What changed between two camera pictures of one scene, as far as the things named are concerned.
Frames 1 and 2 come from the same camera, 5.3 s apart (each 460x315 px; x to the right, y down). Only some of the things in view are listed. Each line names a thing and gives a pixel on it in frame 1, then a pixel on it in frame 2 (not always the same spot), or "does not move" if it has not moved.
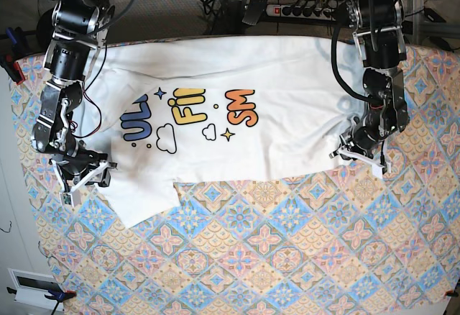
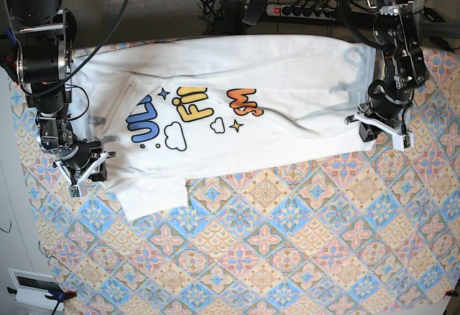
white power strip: (315, 13) does not move
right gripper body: (362, 139) -> (387, 103)
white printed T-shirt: (212, 109) does not move
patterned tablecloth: (349, 241) does not move
